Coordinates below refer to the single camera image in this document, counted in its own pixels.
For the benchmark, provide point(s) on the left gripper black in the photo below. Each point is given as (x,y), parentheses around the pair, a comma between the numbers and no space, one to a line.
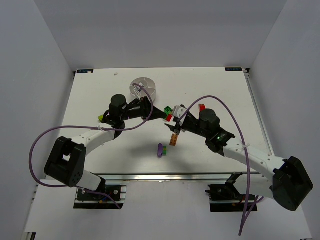
(145,108)

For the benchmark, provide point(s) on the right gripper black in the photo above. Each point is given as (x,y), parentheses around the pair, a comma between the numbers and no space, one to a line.
(180,124)

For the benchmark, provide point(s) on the red lego brick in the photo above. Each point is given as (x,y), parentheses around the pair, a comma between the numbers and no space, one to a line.
(201,107)
(169,118)

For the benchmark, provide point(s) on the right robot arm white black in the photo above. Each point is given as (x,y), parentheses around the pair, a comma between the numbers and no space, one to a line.
(284,180)

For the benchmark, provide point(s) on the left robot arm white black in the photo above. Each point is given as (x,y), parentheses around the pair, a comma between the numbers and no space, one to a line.
(66,161)

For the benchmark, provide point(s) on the orange flat lego plate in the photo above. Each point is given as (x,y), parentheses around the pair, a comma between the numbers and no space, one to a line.
(173,140)

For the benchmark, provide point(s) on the green yellow stacked lego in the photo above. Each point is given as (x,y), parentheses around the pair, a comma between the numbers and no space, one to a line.
(168,110)

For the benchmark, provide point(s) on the purple green lego piece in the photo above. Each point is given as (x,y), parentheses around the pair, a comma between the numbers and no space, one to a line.
(161,150)

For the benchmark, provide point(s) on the white round divided container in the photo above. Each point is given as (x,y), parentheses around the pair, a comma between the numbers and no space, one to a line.
(149,87)

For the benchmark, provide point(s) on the lime green lego brick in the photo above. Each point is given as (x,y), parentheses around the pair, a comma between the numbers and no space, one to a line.
(101,118)

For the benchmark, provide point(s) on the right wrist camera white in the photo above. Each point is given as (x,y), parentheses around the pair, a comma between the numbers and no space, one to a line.
(179,112)

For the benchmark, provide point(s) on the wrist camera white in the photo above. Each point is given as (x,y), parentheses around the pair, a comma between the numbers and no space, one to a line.
(137,90)
(179,112)

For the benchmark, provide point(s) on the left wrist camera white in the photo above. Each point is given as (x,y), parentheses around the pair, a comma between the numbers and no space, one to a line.
(137,90)

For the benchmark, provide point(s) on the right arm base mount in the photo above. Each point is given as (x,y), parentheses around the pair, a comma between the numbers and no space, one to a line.
(224,198)

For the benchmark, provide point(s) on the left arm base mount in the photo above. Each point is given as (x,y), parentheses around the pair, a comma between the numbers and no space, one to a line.
(113,199)

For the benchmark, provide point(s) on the aluminium table frame rail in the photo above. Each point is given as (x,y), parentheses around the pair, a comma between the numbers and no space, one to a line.
(265,134)

